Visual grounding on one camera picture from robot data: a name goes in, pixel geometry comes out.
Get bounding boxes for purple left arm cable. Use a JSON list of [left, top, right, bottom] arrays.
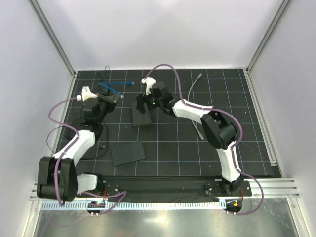
[[47, 97, 128, 228]]

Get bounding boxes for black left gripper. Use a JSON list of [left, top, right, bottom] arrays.
[[94, 92, 120, 123]]

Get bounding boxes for grey ethernet cable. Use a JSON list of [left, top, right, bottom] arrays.
[[188, 73, 205, 141]]

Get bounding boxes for aluminium frame rail front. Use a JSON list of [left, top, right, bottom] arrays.
[[29, 177, 301, 202]]

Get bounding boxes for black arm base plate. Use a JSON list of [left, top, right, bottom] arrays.
[[75, 180, 252, 200]]

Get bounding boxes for blue ethernet cable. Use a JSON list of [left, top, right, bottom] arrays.
[[98, 80, 135, 96]]

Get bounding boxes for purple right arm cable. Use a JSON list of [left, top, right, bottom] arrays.
[[140, 63, 264, 217]]

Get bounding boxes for black grid work mat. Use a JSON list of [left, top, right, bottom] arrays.
[[44, 69, 282, 178]]

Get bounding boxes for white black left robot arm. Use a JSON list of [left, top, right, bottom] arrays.
[[37, 87, 123, 205]]

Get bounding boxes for white slotted cable duct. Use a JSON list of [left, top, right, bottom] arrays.
[[41, 200, 226, 211]]

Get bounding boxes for aluminium frame post left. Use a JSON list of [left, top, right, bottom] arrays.
[[28, 0, 76, 77]]

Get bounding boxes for black network switch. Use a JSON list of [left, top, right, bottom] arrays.
[[131, 102, 152, 128], [111, 141, 146, 166]]

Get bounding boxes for thin black power cable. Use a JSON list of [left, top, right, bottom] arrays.
[[46, 123, 111, 161]]

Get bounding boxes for aluminium frame post right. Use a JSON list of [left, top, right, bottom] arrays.
[[245, 0, 294, 74]]

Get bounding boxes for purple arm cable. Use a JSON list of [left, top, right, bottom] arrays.
[[47, 97, 128, 228], [140, 63, 264, 217]]

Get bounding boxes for aluminium frame post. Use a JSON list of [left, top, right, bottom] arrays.
[[245, 0, 294, 74], [28, 0, 76, 77]]

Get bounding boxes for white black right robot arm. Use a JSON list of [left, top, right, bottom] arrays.
[[136, 77, 243, 196]]

